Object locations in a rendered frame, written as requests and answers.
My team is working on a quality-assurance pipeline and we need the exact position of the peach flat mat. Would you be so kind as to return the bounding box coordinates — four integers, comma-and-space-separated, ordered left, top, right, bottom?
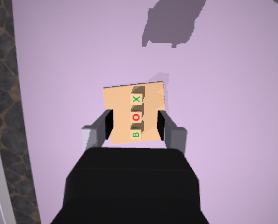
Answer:
103, 82, 165, 144

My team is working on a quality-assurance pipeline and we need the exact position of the tan letter block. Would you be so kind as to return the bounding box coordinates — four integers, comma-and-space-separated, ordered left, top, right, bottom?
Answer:
130, 109, 142, 123
130, 92, 142, 105
130, 126, 141, 140

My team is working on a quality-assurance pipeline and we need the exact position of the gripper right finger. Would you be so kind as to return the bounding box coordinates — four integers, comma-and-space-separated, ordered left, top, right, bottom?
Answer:
157, 110, 187, 156

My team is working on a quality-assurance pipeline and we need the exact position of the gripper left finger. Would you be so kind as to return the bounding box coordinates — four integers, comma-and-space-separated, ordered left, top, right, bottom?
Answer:
81, 109, 114, 153

